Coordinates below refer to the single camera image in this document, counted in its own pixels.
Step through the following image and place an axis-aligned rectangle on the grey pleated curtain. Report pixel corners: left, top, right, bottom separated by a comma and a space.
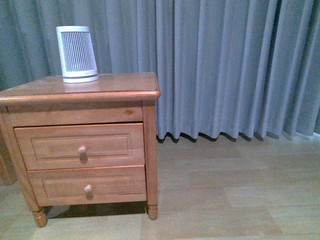
0, 0, 320, 139

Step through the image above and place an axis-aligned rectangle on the drawer wooden knob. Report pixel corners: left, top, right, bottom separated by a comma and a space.
84, 184, 93, 195
77, 146, 87, 155

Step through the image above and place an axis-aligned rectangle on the wooden nightstand cabinet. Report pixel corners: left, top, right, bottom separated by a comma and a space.
0, 72, 161, 228

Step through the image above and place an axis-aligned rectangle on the upper drawer wooden knob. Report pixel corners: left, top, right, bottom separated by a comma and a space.
77, 146, 87, 155

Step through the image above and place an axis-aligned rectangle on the lower drawer wooden knob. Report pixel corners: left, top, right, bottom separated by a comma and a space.
84, 184, 93, 195

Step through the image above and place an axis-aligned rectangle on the white cylindrical air purifier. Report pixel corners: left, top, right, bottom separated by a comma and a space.
56, 26, 99, 84

